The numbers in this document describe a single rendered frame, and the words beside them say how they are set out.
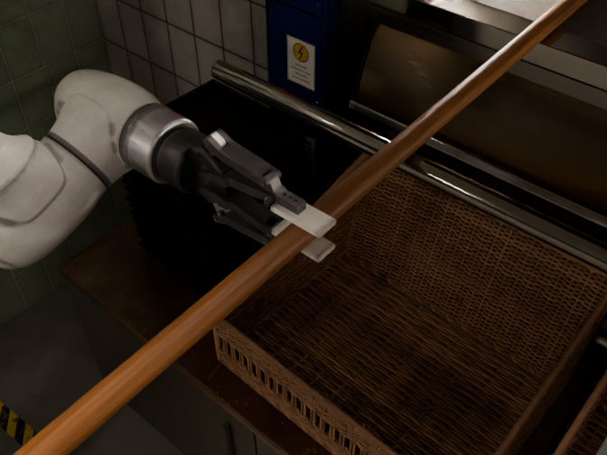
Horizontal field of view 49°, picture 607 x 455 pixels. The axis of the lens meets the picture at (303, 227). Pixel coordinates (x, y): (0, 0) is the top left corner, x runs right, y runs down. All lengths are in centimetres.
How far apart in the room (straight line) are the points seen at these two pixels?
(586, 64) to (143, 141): 68
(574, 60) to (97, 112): 71
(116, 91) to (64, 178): 13
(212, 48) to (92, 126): 85
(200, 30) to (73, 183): 90
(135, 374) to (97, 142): 35
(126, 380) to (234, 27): 110
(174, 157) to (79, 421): 34
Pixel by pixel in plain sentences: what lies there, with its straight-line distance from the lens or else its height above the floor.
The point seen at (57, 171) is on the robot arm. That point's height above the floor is 120.
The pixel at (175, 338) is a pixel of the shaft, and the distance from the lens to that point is 64.
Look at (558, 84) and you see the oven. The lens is 117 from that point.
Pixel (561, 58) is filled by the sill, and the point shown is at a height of 117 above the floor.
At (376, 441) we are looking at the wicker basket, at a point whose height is 73.
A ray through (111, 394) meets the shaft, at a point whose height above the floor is 120.
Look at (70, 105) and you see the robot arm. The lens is 91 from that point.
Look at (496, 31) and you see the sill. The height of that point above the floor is 117.
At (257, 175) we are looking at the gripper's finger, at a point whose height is 124.
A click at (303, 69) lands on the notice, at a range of 144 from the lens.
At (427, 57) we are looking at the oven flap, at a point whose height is 107.
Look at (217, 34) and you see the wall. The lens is 166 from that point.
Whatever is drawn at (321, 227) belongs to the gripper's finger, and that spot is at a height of 121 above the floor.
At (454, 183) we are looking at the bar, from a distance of 85.
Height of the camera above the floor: 171
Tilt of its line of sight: 44 degrees down
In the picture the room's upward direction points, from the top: straight up
